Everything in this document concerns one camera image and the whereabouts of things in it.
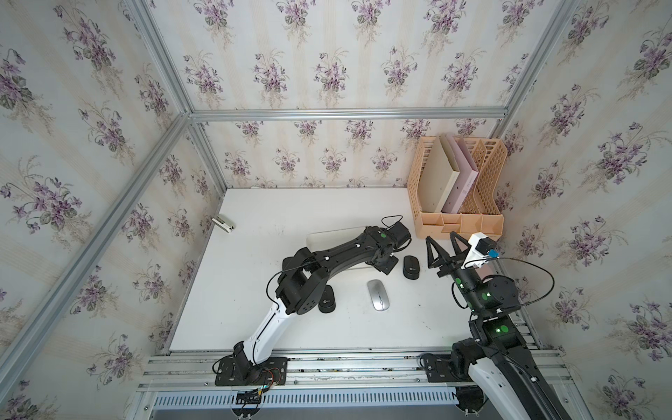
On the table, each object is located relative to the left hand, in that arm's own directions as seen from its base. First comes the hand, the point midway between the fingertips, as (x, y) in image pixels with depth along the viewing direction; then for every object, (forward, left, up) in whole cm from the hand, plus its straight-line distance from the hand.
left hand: (385, 266), depth 91 cm
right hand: (-5, -10, +26) cm, 29 cm away
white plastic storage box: (+12, +24, -2) cm, 27 cm away
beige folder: (+37, -25, +11) cm, 46 cm away
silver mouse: (-10, +3, -2) cm, 11 cm away
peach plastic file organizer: (+29, -47, -5) cm, 56 cm away
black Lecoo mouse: (-12, +20, -1) cm, 24 cm away
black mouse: (0, -9, -1) cm, 9 cm away
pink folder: (+20, -26, +24) cm, 41 cm away
